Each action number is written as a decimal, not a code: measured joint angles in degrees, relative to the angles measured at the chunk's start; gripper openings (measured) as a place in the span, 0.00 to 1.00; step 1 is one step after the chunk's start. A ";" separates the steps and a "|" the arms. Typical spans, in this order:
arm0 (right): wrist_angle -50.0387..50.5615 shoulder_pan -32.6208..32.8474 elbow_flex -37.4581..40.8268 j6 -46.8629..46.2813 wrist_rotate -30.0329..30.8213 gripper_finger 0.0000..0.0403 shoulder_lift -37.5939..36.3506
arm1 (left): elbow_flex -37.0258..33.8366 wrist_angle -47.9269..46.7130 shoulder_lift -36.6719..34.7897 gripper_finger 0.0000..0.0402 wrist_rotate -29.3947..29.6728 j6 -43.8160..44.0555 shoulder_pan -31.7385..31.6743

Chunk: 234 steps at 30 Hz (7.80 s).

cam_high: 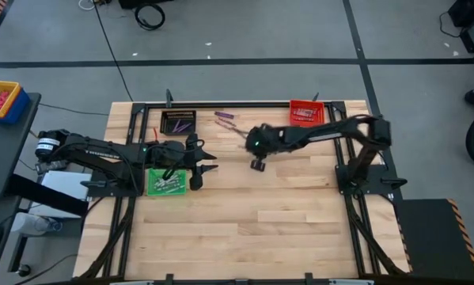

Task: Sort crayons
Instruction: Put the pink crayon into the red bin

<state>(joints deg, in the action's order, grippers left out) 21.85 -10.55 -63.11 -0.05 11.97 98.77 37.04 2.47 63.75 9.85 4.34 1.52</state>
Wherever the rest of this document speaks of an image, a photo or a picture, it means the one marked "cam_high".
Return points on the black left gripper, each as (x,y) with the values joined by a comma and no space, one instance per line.
(193,158)

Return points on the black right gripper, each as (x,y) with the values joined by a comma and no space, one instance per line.
(258,164)

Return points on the black plastic basket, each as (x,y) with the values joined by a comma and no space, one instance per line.
(166,126)

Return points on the red plastic basket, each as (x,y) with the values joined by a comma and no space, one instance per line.
(292,103)

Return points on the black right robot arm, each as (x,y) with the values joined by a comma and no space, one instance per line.
(319,134)

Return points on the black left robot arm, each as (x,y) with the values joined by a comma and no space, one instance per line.
(102,152)

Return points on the green plastic basket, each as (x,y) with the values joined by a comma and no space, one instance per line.
(151,193)

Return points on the white box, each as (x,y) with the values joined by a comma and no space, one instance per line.
(66,184)

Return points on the clear plastic bottle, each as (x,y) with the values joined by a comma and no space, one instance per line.
(32,223)

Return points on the blue plastic basket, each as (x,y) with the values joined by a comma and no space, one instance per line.
(21,107)

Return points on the dark grey side table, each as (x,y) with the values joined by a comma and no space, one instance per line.
(7,150)

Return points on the black castor wheel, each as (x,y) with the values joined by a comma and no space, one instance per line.
(24,270)

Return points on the pink items in basket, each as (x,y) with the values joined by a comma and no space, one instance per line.
(1,101)

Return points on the white metal bracket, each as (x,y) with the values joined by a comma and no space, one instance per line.
(131,282)
(351,282)

